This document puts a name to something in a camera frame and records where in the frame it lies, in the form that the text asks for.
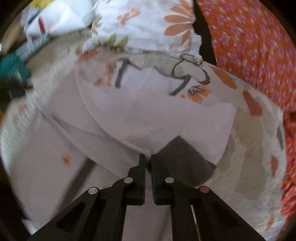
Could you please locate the white grey-trimmed floral cardigan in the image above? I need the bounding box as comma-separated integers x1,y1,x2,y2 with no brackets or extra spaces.
1,58,236,235

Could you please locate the quilted heart-pattern bedspread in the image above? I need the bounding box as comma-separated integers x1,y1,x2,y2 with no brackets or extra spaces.
1,32,287,240

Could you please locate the teal printed box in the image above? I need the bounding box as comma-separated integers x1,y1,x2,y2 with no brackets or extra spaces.
1,53,31,84

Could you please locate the light blue paint set box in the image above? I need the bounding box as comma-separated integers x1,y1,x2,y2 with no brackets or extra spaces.
16,35,50,61

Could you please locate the orange floral fabric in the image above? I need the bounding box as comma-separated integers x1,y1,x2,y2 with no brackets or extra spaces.
197,1,295,221

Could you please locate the white floral pillow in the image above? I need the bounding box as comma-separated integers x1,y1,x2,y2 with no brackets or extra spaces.
80,0,202,59

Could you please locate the white printed paper bag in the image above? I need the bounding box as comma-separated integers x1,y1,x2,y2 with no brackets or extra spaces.
21,0,95,37

